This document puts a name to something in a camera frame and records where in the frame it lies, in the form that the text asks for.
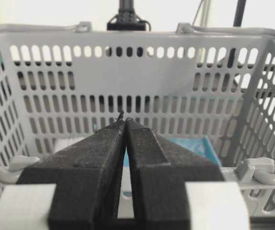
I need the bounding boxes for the grey plastic shopping basket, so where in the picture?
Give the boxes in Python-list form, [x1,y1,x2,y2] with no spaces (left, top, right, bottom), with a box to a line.
[0,22,275,220]

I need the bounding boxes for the black pole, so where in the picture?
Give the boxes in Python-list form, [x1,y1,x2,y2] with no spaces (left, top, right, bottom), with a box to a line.
[227,0,246,68]

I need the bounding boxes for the grey near basket handle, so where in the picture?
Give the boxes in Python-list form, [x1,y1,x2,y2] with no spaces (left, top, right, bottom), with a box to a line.
[0,155,275,187]

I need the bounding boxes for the grey basket handle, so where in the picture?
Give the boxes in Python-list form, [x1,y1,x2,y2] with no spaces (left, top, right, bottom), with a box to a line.
[55,22,275,47]
[0,155,275,187]

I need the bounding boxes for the black camera stand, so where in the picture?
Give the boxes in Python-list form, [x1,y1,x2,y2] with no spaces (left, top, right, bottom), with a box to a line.
[107,0,151,31]

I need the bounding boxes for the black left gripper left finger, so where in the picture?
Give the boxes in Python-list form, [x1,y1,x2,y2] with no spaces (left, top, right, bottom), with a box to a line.
[17,115,126,230]

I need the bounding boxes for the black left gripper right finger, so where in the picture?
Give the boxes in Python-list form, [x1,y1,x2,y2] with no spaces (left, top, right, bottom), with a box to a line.
[125,118,225,230]

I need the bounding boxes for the blue plastic dustpan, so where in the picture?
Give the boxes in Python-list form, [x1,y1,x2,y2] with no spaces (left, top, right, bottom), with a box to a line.
[93,124,222,199]

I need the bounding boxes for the grey far basket handle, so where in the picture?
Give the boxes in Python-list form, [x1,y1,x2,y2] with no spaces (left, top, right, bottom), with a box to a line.
[55,22,275,47]

